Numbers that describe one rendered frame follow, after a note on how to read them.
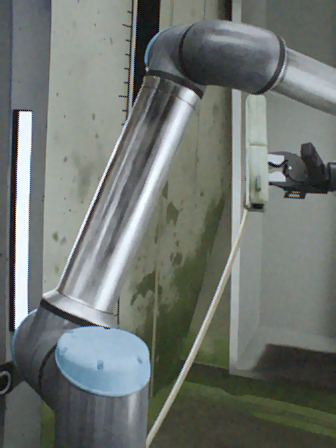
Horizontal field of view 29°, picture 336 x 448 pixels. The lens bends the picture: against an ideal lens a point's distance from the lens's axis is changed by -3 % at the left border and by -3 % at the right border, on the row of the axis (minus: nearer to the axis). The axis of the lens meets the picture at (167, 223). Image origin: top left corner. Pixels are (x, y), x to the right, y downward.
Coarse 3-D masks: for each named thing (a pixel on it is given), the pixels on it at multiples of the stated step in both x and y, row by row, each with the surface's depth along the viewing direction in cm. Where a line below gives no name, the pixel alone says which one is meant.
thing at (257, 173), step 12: (252, 96) 158; (252, 108) 156; (264, 108) 156; (252, 120) 154; (264, 120) 154; (252, 132) 152; (264, 132) 153; (252, 144) 151; (264, 144) 151; (252, 156) 149; (264, 156) 149; (252, 168) 147; (264, 168) 147; (252, 180) 146; (264, 180) 146; (252, 192) 144; (264, 192) 144; (252, 204) 144; (264, 204) 144
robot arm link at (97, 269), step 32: (160, 32) 124; (160, 64) 118; (160, 96) 117; (192, 96) 119; (128, 128) 119; (160, 128) 117; (128, 160) 117; (160, 160) 118; (128, 192) 116; (160, 192) 121; (96, 224) 117; (128, 224) 117; (96, 256) 116; (128, 256) 118; (64, 288) 117; (96, 288) 115; (32, 320) 118; (64, 320) 113; (96, 320) 114; (32, 352) 113; (32, 384) 113
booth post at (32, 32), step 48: (0, 0) 173; (48, 0) 186; (0, 48) 175; (48, 48) 188; (0, 96) 177; (48, 96) 191; (0, 144) 179; (0, 192) 181; (0, 240) 183; (0, 288) 185; (0, 336) 187; (0, 432) 191
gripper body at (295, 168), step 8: (288, 160) 154; (296, 160) 154; (288, 168) 153; (296, 168) 153; (304, 168) 153; (328, 168) 155; (288, 176) 153; (296, 176) 152; (304, 176) 152; (328, 176) 154; (304, 184) 152; (312, 184) 156; (320, 184) 156; (328, 184) 154; (288, 192) 158; (304, 192) 156; (312, 192) 159; (320, 192) 158
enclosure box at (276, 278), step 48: (240, 0) 174; (288, 0) 203; (288, 48) 207; (240, 96) 183; (240, 144) 188; (288, 144) 218; (240, 192) 192; (288, 240) 229; (240, 288) 213; (288, 288) 234; (240, 336) 221; (288, 336) 236; (288, 384) 207
